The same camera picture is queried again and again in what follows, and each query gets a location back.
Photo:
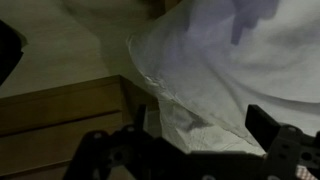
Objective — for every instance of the white bed sheet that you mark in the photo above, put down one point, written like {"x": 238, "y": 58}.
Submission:
{"x": 206, "y": 61}

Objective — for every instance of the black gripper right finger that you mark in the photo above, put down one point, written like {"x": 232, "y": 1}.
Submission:
{"x": 263, "y": 128}

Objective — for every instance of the wooden bed frame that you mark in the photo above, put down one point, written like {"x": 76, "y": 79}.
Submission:
{"x": 40, "y": 131}

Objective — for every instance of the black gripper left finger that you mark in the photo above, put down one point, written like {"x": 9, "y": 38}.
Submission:
{"x": 140, "y": 117}

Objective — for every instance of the black robot table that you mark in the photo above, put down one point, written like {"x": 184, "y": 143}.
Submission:
{"x": 11, "y": 49}

